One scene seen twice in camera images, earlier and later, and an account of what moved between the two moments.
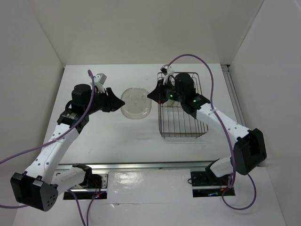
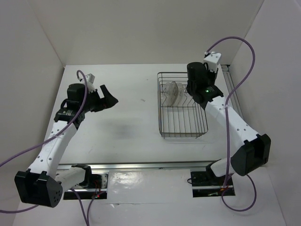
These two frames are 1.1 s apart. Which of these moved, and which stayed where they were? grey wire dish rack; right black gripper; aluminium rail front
Moved: right black gripper
Stayed: aluminium rail front; grey wire dish rack
